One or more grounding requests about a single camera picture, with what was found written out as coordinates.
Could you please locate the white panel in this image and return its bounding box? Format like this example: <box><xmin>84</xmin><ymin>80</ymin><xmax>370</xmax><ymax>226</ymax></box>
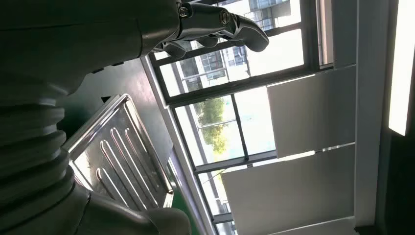
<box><xmin>269</xmin><ymin>216</ymin><xmax>357</xmax><ymax>235</ymax></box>
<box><xmin>266</xmin><ymin>66</ymin><xmax>357</xmax><ymax>159</ymax></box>
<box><xmin>221</xmin><ymin>143</ymin><xmax>356</xmax><ymax>235</ymax></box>

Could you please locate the long ceiling light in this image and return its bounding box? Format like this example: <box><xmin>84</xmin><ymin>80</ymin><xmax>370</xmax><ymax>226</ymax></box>
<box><xmin>388</xmin><ymin>0</ymin><xmax>415</xmax><ymax>137</ymax></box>

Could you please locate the steel scale tray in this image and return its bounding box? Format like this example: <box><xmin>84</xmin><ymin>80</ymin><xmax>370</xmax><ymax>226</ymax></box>
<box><xmin>62</xmin><ymin>94</ymin><xmax>174</xmax><ymax>212</ymax></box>

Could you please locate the green conveyor belt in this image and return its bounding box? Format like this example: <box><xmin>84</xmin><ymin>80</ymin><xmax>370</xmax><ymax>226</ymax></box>
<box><xmin>167</xmin><ymin>155</ymin><xmax>200</xmax><ymax>235</ymax></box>

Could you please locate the dark window frame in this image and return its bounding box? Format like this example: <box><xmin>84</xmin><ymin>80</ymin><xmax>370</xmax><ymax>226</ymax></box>
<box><xmin>147</xmin><ymin>0</ymin><xmax>335</xmax><ymax>235</ymax></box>

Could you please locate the white window sill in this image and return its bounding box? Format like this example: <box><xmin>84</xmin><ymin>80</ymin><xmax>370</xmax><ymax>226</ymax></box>
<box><xmin>140</xmin><ymin>55</ymin><xmax>217</xmax><ymax>235</ymax></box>

